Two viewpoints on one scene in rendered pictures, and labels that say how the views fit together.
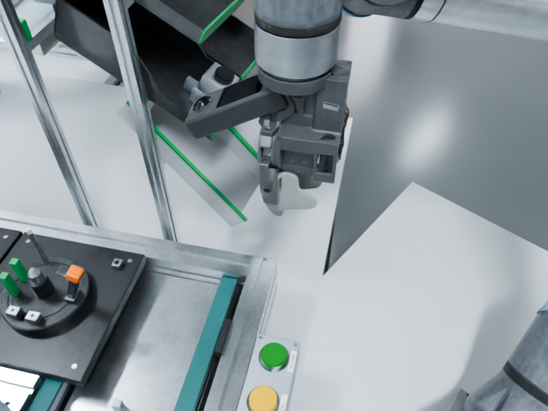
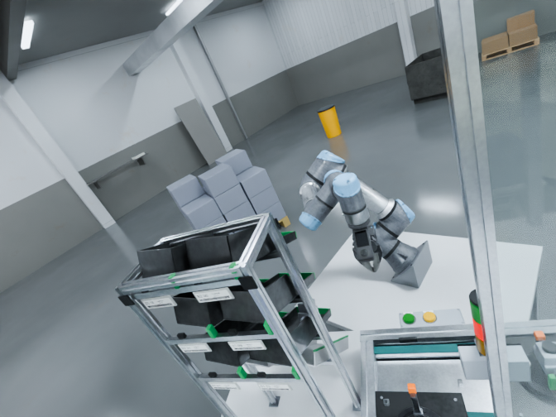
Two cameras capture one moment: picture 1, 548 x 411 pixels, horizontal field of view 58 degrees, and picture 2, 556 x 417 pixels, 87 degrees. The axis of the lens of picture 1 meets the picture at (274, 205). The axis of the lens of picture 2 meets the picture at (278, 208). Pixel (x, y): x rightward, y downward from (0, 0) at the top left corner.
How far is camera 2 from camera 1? 0.95 m
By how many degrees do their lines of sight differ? 64
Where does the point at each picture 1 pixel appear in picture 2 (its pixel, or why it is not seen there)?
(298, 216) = not seen: hidden behind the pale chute
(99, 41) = (301, 333)
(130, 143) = not seen: outside the picture
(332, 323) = (376, 322)
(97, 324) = (427, 398)
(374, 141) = (191, 403)
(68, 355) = (451, 406)
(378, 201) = not seen: hidden behind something
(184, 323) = (404, 370)
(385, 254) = (337, 309)
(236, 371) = (421, 330)
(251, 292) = (381, 335)
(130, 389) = (449, 383)
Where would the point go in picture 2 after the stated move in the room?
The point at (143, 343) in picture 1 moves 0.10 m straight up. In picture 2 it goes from (423, 386) to (417, 367)
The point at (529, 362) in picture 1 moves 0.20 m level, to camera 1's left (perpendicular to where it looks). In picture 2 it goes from (387, 246) to (403, 274)
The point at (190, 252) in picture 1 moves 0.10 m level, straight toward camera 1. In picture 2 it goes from (366, 370) to (391, 356)
